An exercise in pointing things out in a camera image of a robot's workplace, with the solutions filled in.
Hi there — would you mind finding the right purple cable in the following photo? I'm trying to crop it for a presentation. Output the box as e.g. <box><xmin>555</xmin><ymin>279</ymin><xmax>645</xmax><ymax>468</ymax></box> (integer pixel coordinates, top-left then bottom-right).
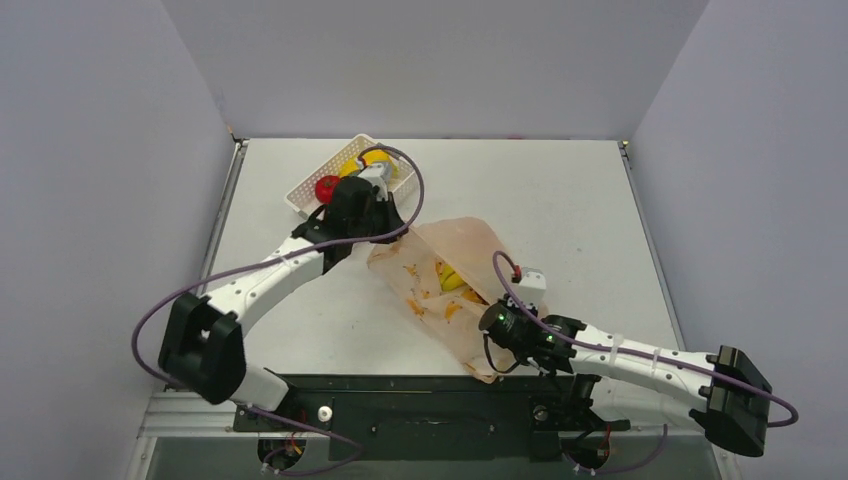
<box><xmin>491</xmin><ymin>250</ymin><xmax>800</xmax><ymax>477</ymax></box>

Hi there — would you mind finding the aluminium rail frame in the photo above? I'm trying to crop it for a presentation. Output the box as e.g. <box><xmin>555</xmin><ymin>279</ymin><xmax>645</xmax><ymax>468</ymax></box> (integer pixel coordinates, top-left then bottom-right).
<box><xmin>126</xmin><ymin>392</ymin><xmax>742</xmax><ymax>479</ymax></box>

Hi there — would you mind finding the fake red tomato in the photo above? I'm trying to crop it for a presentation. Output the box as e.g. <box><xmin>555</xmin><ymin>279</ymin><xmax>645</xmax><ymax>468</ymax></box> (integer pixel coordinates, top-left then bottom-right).
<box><xmin>314</xmin><ymin>175</ymin><xmax>340</xmax><ymax>204</ymax></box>

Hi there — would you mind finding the purple cable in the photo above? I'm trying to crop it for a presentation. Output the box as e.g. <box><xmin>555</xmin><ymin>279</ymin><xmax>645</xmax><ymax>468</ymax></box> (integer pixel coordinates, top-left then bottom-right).
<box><xmin>491</xmin><ymin>250</ymin><xmax>800</xmax><ymax>477</ymax></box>
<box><xmin>131</xmin><ymin>144</ymin><xmax>426</xmax><ymax>478</ymax></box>

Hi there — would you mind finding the translucent orange plastic bag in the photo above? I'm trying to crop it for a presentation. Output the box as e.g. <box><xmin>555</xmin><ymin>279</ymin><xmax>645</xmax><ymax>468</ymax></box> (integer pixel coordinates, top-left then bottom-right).
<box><xmin>367</xmin><ymin>217</ymin><xmax>515</xmax><ymax>384</ymax></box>

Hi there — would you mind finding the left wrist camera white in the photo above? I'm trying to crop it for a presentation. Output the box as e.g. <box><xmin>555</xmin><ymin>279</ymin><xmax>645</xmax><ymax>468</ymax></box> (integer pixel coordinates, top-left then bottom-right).
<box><xmin>357</xmin><ymin>161</ymin><xmax>393</xmax><ymax>201</ymax></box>

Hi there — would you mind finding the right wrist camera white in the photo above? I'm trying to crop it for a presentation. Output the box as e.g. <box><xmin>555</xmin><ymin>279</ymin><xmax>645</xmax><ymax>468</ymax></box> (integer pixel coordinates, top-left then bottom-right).
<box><xmin>511</xmin><ymin>267</ymin><xmax>547</xmax><ymax>310</ymax></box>

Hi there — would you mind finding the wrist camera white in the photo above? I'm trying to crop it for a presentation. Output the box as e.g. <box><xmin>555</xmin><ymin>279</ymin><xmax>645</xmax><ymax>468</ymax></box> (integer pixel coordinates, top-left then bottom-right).
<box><xmin>511</xmin><ymin>267</ymin><xmax>547</xmax><ymax>310</ymax></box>
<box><xmin>357</xmin><ymin>161</ymin><xmax>393</xmax><ymax>201</ymax></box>

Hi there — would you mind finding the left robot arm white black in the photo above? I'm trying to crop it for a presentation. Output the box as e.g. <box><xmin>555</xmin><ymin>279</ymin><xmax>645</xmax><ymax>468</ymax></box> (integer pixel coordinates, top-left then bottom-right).
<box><xmin>158</xmin><ymin>173</ymin><xmax>407</xmax><ymax>430</ymax></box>

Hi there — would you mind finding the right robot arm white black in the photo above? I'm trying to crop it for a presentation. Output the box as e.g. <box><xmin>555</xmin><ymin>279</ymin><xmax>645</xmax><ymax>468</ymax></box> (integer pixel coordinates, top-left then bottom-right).
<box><xmin>479</xmin><ymin>301</ymin><xmax>772</xmax><ymax>457</ymax></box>

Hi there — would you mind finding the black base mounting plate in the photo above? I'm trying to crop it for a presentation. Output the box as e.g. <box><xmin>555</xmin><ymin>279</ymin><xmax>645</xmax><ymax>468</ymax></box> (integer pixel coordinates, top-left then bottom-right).
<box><xmin>165</xmin><ymin>374</ymin><xmax>698</xmax><ymax>463</ymax></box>

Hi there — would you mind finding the yellow fruit inside bag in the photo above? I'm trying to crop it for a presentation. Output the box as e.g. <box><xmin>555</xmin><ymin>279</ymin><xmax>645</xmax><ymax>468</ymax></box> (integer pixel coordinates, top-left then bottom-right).
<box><xmin>438</xmin><ymin>263</ymin><xmax>467</xmax><ymax>292</ymax></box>

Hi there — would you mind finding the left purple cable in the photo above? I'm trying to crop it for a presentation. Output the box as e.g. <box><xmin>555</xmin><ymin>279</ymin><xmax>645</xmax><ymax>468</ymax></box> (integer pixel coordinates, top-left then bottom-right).
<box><xmin>131</xmin><ymin>144</ymin><xmax>426</xmax><ymax>478</ymax></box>

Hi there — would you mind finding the white perforated plastic basket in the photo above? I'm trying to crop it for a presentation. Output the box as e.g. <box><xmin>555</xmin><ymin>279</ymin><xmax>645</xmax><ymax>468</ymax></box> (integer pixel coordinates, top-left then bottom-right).
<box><xmin>285</xmin><ymin>134</ymin><xmax>420</xmax><ymax>218</ymax></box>

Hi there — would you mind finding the fake yellow banana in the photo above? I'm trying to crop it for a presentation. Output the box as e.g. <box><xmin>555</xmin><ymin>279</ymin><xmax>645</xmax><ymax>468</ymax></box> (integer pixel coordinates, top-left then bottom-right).
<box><xmin>337</xmin><ymin>150</ymin><xmax>399</xmax><ymax>178</ymax></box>

